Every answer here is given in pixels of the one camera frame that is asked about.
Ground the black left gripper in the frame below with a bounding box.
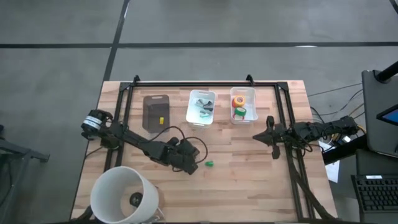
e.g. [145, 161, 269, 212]
[161, 136, 201, 172]

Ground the dark tablet screen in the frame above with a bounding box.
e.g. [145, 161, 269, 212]
[376, 104, 398, 127]

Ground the green tape roll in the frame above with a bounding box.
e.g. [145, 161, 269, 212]
[233, 106, 248, 118]

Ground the white paper sheet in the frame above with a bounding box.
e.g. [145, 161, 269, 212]
[324, 159, 341, 184]

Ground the grey laptop lid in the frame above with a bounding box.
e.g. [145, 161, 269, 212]
[361, 69, 398, 158]

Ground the black floor cable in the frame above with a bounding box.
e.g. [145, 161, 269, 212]
[307, 82, 364, 98]

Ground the black floor stand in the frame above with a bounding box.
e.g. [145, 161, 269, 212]
[0, 124, 50, 218]

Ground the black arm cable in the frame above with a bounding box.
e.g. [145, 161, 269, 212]
[152, 126, 209, 172]

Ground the black laptop keyboard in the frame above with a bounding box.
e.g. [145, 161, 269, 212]
[350, 173, 398, 224]

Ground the grey plastic storage bin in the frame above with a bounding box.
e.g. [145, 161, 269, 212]
[142, 94, 171, 134]

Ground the black aluminium table frame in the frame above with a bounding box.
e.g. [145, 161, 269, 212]
[104, 74, 338, 222]

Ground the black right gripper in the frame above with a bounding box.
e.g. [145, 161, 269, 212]
[252, 115, 292, 160]

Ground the black round mount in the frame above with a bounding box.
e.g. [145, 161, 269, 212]
[129, 192, 144, 208]

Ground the white plastic storage bin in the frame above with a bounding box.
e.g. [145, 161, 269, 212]
[185, 89, 217, 129]
[229, 86, 259, 125]

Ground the black pole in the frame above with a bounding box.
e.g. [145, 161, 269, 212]
[374, 60, 398, 83]

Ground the yellow tape roll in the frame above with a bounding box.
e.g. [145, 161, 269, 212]
[232, 95, 247, 109]

